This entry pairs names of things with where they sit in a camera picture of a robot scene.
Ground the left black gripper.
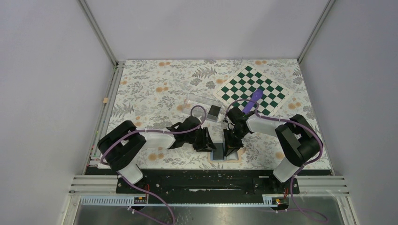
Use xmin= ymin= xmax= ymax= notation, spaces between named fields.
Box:
xmin=185 ymin=127 xmax=216 ymax=152

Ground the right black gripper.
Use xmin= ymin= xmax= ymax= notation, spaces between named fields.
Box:
xmin=223 ymin=127 xmax=248 ymax=157

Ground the blue credit card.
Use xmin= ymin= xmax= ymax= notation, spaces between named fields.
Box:
xmin=209 ymin=152 xmax=214 ymax=162

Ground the tan leather card holder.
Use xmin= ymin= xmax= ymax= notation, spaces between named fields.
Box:
xmin=207 ymin=146 xmax=246 ymax=164

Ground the clear plastic box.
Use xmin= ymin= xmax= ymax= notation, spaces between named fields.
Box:
xmin=183 ymin=93 xmax=222 ymax=119

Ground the purple marker pen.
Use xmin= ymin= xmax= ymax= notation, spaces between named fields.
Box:
xmin=242 ymin=89 xmax=263 ymax=114

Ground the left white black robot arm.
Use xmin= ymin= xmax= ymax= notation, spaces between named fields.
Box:
xmin=97 ymin=116 xmax=216 ymax=193

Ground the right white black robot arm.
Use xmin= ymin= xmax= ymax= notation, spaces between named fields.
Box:
xmin=223 ymin=107 xmax=323 ymax=193

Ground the green white checkered board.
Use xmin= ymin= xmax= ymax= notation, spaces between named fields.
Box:
xmin=213 ymin=64 xmax=293 ymax=116

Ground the floral patterned table mat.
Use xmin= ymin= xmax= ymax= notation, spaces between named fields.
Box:
xmin=107 ymin=59 xmax=320 ymax=169

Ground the aluminium frame rail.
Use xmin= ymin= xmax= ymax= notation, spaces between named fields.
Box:
xmin=69 ymin=175 xmax=118 ymax=195

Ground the white slotted cable duct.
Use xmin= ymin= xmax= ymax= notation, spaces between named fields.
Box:
xmin=80 ymin=195 xmax=278 ymax=207

